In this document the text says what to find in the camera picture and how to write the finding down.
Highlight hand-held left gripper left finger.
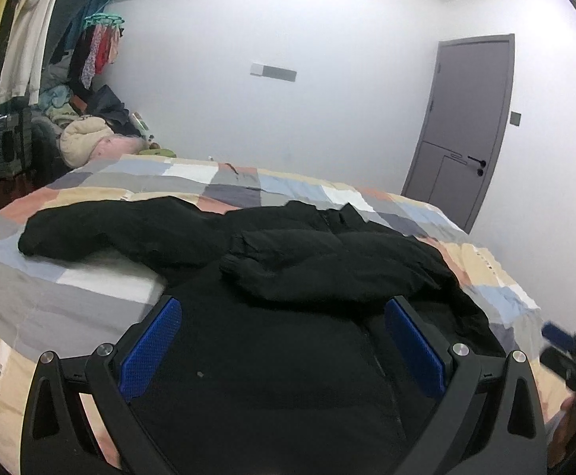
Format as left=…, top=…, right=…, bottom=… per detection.
left=21, top=296, right=182, bottom=475

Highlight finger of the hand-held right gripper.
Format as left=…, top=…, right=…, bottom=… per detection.
left=540, top=323, right=576, bottom=353
left=539, top=346, right=574, bottom=378

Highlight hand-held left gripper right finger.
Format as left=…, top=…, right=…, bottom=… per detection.
left=386, top=296, right=548, bottom=475

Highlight black padded jacket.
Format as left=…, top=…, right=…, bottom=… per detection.
left=18, top=197, right=516, bottom=475

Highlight red and pink hanging clothes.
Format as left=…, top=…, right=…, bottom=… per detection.
left=80, top=25, right=123, bottom=91

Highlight person's right hand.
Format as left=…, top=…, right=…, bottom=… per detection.
left=547, top=398, right=576, bottom=467

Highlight bed with checkered blanket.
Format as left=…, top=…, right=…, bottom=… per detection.
left=0, top=153, right=568, bottom=475

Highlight pink pillow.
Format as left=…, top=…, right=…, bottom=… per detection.
left=90, top=135, right=151, bottom=162

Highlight white bottle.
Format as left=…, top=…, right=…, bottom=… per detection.
left=130, top=111, right=154, bottom=139

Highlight black crumpled coat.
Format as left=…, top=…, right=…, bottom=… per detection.
left=87, top=85, right=143, bottom=137

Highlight grey door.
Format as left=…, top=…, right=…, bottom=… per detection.
left=401, top=34, right=516, bottom=234

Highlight light blue crumpled cloth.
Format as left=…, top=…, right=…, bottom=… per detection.
left=38, top=86, right=74, bottom=120

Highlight teal clip hanger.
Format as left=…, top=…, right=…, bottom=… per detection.
left=84, top=12, right=126, bottom=34

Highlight white hanging hoodie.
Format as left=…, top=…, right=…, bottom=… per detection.
left=0, top=0, right=66, bottom=106

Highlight black hanging garment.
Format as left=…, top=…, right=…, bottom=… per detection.
left=0, top=0, right=27, bottom=91

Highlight dark grey hanging garments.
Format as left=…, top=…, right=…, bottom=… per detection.
left=45, top=0, right=101, bottom=63

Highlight grey wall panel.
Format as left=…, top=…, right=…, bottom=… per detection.
left=263, top=65, right=298, bottom=83

